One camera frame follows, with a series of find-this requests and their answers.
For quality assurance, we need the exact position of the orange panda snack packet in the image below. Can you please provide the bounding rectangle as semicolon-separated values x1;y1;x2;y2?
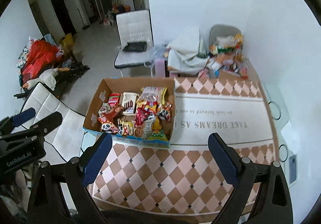
98;116;118;134

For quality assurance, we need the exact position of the near white padded chair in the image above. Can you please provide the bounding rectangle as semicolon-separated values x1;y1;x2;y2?
18;83;85;165

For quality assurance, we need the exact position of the orange noodle packet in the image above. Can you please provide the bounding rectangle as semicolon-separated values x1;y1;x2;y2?
136;86;167;107

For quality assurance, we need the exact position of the red snack packet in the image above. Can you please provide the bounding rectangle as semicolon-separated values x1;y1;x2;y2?
108;93;121;108

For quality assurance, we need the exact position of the brown cardboard box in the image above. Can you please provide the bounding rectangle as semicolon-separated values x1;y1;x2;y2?
83;77;175;147

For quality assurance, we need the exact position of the white cloth pile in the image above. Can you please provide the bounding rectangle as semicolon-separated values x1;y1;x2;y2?
167;27;208;75

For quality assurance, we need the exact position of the white chocolate wafer packet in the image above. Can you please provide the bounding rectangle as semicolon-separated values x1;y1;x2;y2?
121;92;139;115

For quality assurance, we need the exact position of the pile of snack packets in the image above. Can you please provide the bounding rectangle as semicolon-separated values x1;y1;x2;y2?
197;33;248;80

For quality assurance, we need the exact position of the grey chair with snacks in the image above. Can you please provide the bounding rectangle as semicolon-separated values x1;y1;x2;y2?
209;24;244;49

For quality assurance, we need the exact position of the far white padded chair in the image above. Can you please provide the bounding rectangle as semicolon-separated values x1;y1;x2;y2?
114;10;153;76

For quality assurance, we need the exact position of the white padded chair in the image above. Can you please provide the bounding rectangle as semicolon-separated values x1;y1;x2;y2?
18;83;85;165
114;10;153;76

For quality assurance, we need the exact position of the red plastic bag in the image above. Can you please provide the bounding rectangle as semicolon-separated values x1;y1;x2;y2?
21;40;62;84

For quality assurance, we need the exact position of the white goose plush toy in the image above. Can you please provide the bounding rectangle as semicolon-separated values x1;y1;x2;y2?
22;67;70;91

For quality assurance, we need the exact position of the pink box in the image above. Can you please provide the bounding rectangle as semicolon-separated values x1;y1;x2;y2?
154;59;168;78

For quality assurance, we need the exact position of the yellow panda snack packet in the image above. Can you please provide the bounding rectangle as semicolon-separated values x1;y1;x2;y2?
118;119;134;137

